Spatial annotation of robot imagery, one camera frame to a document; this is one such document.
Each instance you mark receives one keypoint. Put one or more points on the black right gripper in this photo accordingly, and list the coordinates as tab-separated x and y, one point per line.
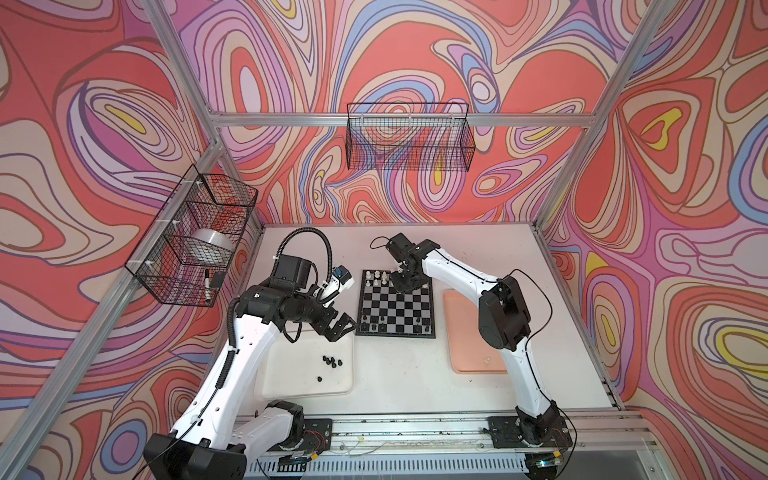
401	287

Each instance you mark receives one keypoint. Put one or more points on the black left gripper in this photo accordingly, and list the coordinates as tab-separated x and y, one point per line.
322	326

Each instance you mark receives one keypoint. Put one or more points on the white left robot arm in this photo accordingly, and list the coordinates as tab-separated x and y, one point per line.
206	442

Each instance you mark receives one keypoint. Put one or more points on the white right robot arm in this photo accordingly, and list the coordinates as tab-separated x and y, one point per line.
503	323

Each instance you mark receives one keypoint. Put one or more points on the black chess pieces in tray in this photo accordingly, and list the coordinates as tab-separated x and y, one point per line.
331	368

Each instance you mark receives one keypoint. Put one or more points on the black and grey chessboard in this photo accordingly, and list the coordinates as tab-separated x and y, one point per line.
385	312

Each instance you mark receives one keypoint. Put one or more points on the white plastic tray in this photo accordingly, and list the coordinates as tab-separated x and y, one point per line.
290	369

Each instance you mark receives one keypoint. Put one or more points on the pink plastic tray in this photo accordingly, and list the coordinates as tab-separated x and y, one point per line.
469	353

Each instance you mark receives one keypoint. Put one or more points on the silver tape roll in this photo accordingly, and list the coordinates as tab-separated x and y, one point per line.
214	238

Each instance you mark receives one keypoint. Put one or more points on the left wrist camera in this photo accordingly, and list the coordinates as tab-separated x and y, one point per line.
341	279

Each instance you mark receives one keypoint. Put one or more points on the black wire basket back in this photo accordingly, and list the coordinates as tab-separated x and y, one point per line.
409	136

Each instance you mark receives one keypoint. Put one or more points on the black wire basket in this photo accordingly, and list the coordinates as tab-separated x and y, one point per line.
170	267
409	136

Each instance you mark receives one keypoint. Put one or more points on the black wire basket left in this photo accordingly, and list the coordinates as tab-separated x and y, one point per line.
170	267

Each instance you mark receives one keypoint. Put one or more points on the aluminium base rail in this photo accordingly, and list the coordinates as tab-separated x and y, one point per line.
470	432

